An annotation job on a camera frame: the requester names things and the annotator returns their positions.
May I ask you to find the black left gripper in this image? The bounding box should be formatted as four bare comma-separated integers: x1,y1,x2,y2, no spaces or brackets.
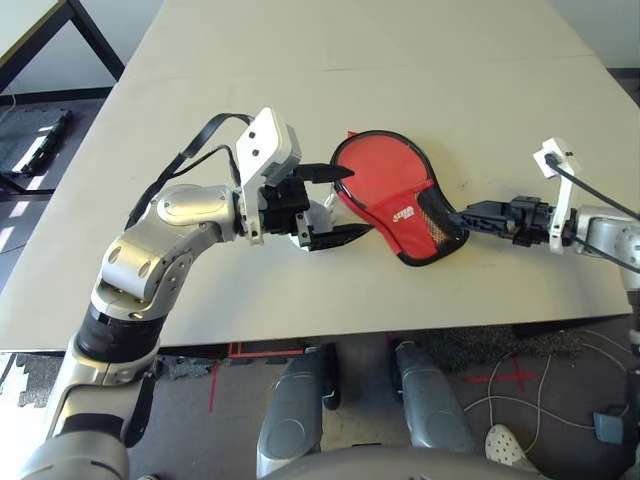
259,162,374,253

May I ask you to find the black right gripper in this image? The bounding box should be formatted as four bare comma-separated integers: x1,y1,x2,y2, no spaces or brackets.
449,195,556,249

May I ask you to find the grey ball zipper pull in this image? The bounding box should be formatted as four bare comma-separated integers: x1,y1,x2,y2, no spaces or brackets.
289,192,341,251

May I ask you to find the red black paddle case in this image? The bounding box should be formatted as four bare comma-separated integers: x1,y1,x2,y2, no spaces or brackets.
327,128,470,269

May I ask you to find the dark speckled foam floor mat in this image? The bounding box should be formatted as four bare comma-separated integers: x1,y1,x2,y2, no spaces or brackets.
152,355,214,385
429,327,596,374
0,352,66,409

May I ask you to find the grey robot right leg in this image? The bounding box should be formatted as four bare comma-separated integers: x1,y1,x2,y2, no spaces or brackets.
392,340,476,454

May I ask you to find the grey robot leg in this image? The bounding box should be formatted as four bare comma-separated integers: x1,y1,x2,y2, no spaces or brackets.
255,344,341,480
392,340,476,454

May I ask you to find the red floor tape strip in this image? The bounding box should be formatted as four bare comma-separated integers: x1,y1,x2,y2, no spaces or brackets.
207,362,221,414

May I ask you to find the grey robot left leg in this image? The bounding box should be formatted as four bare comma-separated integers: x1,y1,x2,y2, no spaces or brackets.
255,344,341,480

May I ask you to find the white perforated shoe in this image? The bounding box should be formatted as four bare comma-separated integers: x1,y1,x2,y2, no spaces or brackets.
483,423,544,474

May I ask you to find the grey foot pedal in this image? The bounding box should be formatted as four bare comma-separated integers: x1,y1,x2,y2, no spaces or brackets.
592,404,631,444

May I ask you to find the black framed side table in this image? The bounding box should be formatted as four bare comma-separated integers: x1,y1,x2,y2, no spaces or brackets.
0,0,126,96

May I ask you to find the black flat floor pad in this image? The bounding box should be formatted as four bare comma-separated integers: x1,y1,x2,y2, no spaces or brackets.
0,105,75,176

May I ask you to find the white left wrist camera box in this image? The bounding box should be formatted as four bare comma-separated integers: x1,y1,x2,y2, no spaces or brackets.
233,105,301,246

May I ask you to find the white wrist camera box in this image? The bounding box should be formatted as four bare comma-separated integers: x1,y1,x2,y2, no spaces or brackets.
532,137,584,254
233,105,301,246

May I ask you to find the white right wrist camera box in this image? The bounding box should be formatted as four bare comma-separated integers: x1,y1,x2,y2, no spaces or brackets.
532,137,584,254

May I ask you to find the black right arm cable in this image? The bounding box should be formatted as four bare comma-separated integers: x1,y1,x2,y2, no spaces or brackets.
544,152,640,221

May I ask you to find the black left arm ribbon cable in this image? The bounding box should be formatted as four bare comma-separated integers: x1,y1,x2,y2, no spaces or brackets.
127,112,256,231

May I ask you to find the white floor cable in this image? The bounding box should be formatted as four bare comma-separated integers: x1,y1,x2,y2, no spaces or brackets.
464,327,640,436

